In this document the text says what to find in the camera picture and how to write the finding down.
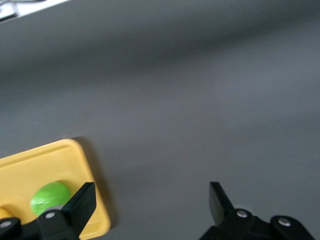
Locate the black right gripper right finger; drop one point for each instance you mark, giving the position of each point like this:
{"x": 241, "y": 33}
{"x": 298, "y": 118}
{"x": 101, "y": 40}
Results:
{"x": 220, "y": 205}

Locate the green toy apple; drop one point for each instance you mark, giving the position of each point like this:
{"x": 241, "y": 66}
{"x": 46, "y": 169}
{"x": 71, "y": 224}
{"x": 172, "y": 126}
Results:
{"x": 50, "y": 197}

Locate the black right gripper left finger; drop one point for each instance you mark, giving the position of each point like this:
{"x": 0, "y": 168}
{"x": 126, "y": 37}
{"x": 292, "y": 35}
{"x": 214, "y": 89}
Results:
{"x": 77, "y": 207}

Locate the yellow-orange toy potato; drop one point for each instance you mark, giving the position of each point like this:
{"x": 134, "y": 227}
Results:
{"x": 3, "y": 213}

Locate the yellow plastic tray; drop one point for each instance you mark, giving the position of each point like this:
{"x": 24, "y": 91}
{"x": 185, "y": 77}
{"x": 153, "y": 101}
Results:
{"x": 37, "y": 165}

